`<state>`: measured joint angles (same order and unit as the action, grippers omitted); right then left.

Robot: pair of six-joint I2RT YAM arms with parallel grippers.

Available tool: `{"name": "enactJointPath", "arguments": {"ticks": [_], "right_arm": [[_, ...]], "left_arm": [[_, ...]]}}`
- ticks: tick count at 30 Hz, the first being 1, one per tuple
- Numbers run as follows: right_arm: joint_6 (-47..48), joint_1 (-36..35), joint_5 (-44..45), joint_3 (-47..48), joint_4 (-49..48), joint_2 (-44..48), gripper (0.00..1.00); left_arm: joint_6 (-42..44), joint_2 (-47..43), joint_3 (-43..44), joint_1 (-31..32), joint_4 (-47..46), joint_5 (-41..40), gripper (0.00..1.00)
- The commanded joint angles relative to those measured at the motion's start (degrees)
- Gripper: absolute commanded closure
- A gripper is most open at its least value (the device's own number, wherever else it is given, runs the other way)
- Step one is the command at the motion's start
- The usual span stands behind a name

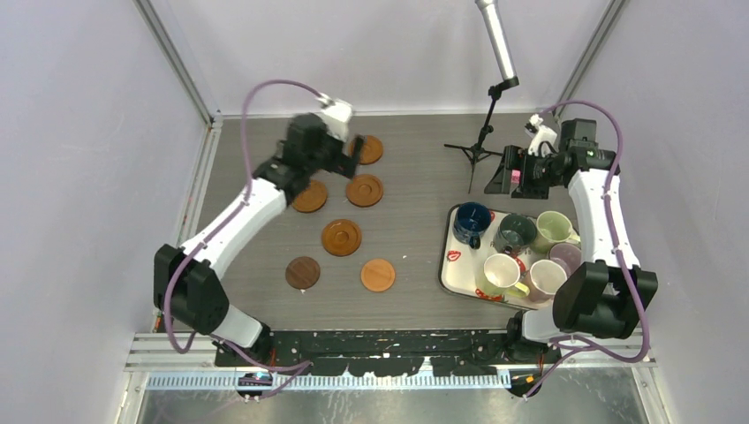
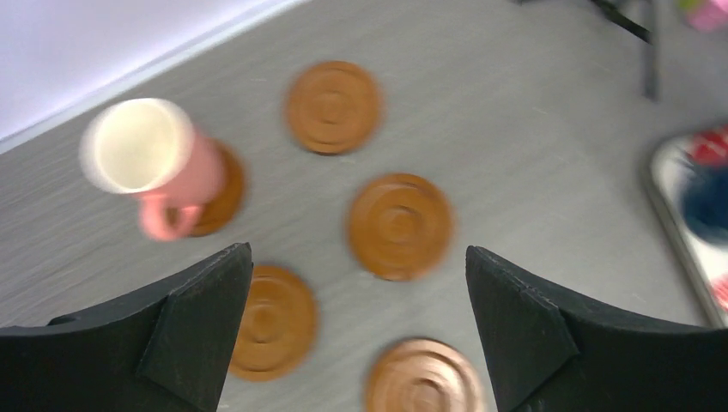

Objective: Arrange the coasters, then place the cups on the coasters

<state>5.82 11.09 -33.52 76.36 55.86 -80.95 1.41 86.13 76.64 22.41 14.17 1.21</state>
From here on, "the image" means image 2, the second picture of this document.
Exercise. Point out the ridged wooden coaster two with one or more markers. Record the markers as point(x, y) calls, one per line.
point(334, 107)

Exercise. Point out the white strawberry serving tray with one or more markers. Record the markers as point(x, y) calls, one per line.
point(686, 179)

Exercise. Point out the pink mug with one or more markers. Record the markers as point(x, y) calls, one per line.
point(149, 149)

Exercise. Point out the ridged wooden coaster three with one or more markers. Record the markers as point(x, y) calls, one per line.
point(278, 328)

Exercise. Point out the glossy amber wooden coaster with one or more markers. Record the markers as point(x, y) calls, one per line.
point(421, 374)

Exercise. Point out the ridged wooden coaster four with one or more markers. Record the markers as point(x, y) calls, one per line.
point(399, 226)

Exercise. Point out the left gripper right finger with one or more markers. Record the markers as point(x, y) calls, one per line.
point(549, 348)

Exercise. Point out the black tripod microphone stand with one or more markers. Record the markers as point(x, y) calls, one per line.
point(612, 12)

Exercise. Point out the ridged wooden coaster one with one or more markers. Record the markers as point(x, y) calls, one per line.
point(222, 209)

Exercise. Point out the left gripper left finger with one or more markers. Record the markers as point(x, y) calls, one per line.
point(163, 347)

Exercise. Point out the pink yellow green toy block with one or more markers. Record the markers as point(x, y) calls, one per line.
point(704, 15)

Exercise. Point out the dark blue mug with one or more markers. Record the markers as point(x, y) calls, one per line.
point(704, 204)

